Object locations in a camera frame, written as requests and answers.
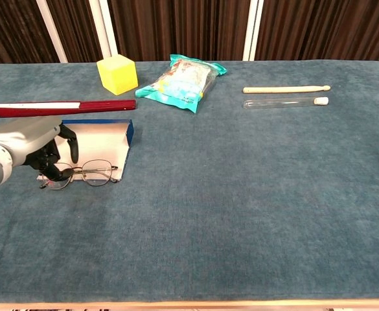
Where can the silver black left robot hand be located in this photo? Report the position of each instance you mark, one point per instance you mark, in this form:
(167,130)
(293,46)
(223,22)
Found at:
(27,136)

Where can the blue printed glasses case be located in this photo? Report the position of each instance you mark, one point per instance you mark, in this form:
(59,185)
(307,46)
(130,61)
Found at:
(101,142)

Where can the thin wire-frame eyeglasses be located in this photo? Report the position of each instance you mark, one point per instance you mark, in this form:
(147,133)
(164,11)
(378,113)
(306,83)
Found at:
(95,173)

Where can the red white folded fan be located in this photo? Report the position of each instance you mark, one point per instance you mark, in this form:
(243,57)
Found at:
(111,105)

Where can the yellow foam cube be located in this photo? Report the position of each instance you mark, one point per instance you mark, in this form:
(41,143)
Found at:
(118,76)

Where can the teal clear snack bag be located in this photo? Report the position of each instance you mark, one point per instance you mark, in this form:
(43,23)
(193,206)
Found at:
(176,87)

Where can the dark brown curtain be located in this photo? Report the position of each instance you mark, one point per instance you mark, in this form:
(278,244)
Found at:
(176,29)

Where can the teal table cloth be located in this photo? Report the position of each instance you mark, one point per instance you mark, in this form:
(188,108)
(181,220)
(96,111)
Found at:
(241,194)

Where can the wooden drumstick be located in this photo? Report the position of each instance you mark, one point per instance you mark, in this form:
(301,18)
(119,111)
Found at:
(280,89)

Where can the glass tube white stopper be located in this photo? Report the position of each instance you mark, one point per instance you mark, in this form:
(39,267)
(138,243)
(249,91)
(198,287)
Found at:
(320,101)

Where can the white frame post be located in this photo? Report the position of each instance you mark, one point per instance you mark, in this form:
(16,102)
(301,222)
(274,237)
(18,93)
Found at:
(52,32)
(103,32)
(253,32)

